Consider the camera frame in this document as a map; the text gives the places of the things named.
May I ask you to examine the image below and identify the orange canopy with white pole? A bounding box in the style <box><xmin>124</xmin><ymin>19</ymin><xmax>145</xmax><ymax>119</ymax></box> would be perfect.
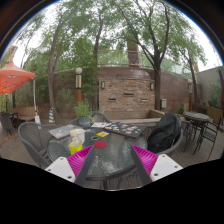
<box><xmin>0</xmin><ymin>59</ymin><xmax>42</xmax><ymax>125</ymax></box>

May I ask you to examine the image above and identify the yellow card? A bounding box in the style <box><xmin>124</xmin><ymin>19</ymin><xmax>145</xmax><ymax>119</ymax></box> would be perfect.
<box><xmin>95</xmin><ymin>131</ymin><xmax>110</xmax><ymax>138</ymax></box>

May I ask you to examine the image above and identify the white paper booklet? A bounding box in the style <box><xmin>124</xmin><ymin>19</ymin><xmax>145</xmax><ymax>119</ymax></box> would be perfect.
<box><xmin>90</xmin><ymin>121</ymin><xmax>113</xmax><ymax>129</ymax></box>

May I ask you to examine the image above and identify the dark patio chair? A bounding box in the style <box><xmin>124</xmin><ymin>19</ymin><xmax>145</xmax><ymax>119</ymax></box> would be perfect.
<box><xmin>0</xmin><ymin>111</ymin><xmax>18</xmax><ymax>136</ymax></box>

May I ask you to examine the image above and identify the grey laptop with stickers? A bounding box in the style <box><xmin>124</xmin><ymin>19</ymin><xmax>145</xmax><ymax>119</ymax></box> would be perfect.
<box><xmin>47</xmin><ymin>124</ymin><xmax>81</xmax><ymax>140</ymax></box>

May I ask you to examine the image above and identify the green plant in blue pot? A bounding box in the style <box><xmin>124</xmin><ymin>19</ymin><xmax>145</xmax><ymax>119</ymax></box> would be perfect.
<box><xmin>73</xmin><ymin>99</ymin><xmax>94</xmax><ymax>129</ymax></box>

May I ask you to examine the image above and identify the clear bottle with yellow label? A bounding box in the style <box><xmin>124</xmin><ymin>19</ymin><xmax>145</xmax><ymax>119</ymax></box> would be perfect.
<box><xmin>68</xmin><ymin>129</ymin><xmax>84</xmax><ymax>156</ymax></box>

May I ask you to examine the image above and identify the globe lamp post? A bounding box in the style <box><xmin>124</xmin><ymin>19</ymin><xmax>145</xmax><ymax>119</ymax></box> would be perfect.
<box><xmin>74</xmin><ymin>67</ymin><xmax>83</xmax><ymax>106</ymax></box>

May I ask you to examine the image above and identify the flat round red coaster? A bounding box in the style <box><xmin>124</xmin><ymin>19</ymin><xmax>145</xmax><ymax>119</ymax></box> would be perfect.
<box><xmin>93</xmin><ymin>140</ymin><xmax>108</xmax><ymax>149</ymax></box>

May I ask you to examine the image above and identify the black laptop with stickers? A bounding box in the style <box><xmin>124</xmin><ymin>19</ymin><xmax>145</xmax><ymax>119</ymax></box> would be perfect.
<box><xmin>103</xmin><ymin>121</ymin><xmax>148</xmax><ymax>139</ymax></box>

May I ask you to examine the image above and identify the round dark patio table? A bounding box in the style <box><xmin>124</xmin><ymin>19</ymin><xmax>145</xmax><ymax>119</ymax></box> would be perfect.
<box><xmin>182</xmin><ymin>111</ymin><xmax>211</xmax><ymax>134</ymax></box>

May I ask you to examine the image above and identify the black jacket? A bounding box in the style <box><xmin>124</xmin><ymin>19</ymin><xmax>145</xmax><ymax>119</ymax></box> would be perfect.
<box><xmin>147</xmin><ymin>112</ymin><xmax>183</xmax><ymax>154</ymax></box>

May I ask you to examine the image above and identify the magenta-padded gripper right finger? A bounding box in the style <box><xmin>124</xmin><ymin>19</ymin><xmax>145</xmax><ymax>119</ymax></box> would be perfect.
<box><xmin>129</xmin><ymin>144</ymin><xmax>184</xmax><ymax>186</ymax></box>

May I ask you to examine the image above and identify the black metal chair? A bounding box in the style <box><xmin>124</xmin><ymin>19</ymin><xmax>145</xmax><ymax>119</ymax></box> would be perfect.
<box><xmin>193</xmin><ymin>114</ymin><xmax>224</xmax><ymax>161</ymax></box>

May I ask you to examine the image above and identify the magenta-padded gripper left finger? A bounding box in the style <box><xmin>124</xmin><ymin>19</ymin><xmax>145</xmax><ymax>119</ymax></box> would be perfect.
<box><xmin>44</xmin><ymin>144</ymin><xmax>98</xmax><ymax>188</ymax></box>

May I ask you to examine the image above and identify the wooden bench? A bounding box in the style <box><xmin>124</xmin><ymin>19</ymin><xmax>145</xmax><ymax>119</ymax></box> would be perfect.
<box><xmin>10</xmin><ymin>105</ymin><xmax>39</xmax><ymax>123</ymax></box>

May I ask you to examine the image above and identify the yellow blue striped cone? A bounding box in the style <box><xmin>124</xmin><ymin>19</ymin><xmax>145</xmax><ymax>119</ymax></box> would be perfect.
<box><xmin>48</xmin><ymin>107</ymin><xmax>56</xmax><ymax>124</ymax></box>

